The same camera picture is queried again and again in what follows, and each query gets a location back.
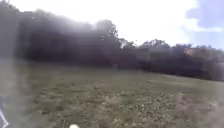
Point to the patchy green grass field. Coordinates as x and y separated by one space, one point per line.
113 96

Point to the dark wood of trees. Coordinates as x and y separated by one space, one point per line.
66 43

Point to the robot's own part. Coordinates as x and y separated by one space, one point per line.
73 126

